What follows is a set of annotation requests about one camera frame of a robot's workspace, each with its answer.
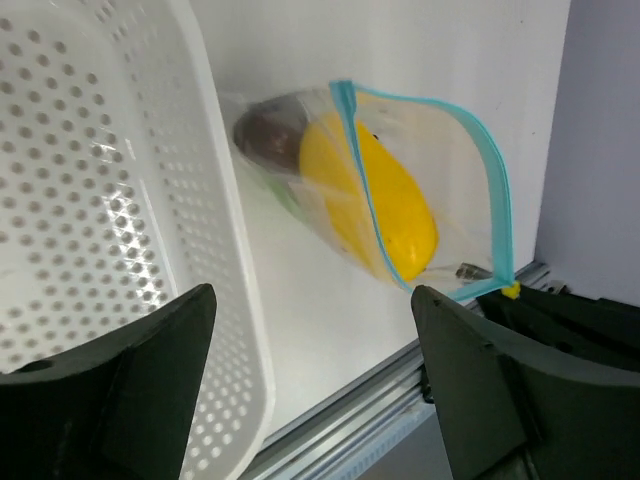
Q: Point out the clear teal-zipper zip bag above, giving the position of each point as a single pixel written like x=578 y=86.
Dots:
x=453 y=158

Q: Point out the green toy pepper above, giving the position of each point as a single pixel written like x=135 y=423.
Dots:
x=287 y=198

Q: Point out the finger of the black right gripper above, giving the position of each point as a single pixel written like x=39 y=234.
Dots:
x=599 y=330

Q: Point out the white perforated plastic basket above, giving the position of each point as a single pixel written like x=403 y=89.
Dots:
x=118 y=194

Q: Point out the aluminium mounting rail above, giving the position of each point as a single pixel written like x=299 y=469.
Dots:
x=349 y=432

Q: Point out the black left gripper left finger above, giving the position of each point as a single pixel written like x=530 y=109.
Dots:
x=117 y=407

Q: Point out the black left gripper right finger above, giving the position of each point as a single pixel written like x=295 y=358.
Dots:
x=510 y=407

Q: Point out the dark red toy fruit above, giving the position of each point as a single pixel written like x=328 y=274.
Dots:
x=269 y=133

